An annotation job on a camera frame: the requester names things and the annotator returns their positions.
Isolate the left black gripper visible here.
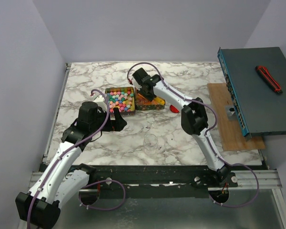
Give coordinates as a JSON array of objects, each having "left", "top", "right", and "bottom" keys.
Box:
[{"left": 91, "top": 107, "right": 127, "bottom": 133}]

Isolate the tin of paper stars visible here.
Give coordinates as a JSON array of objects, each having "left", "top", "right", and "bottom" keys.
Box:
[{"left": 105, "top": 86, "right": 135, "bottom": 116}]

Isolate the tin of gummy candies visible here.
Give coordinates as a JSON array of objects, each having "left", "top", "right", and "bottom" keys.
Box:
[{"left": 135, "top": 90, "right": 165, "bottom": 110}]

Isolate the yellow plastic scoop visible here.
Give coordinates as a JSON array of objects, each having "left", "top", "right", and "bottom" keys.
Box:
[{"left": 137, "top": 94, "right": 165, "bottom": 105}]

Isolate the clear glass jar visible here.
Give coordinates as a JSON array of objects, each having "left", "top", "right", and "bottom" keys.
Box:
[{"left": 143, "top": 134, "right": 158, "bottom": 156}]

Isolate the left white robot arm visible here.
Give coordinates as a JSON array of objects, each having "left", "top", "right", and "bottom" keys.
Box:
[{"left": 15, "top": 102, "right": 127, "bottom": 229}]

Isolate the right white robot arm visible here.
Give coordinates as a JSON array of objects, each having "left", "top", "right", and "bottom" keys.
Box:
[{"left": 131, "top": 68, "right": 230, "bottom": 187}]

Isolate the red jar lid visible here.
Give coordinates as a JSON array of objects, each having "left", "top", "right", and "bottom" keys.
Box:
[{"left": 170, "top": 105, "right": 180, "bottom": 114}]

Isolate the wooden board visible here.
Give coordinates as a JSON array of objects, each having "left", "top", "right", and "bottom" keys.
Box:
[{"left": 207, "top": 83, "right": 266, "bottom": 151}]

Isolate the dark grey metal box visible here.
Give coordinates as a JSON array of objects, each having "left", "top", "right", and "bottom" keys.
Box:
[{"left": 217, "top": 47, "right": 286, "bottom": 138}]

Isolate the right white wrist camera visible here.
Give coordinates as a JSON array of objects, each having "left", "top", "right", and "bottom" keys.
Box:
[{"left": 131, "top": 77, "right": 141, "bottom": 90}]

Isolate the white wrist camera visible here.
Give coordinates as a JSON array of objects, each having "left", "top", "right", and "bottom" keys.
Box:
[
  {"left": 131, "top": 77, "right": 141, "bottom": 90},
  {"left": 93, "top": 95, "right": 108, "bottom": 112}
]

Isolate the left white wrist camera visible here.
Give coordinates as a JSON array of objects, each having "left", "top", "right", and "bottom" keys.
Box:
[{"left": 93, "top": 95, "right": 108, "bottom": 112}]

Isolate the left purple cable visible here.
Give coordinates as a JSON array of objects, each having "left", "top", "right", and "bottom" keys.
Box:
[{"left": 26, "top": 89, "right": 126, "bottom": 229}]

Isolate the black mounting rail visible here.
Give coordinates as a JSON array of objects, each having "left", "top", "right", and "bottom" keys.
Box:
[{"left": 38, "top": 164, "right": 239, "bottom": 198}]

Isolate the small metal bracket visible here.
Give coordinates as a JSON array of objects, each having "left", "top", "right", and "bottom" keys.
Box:
[{"left": 225, "top": 105, "right": 237, "bottom": 121}]

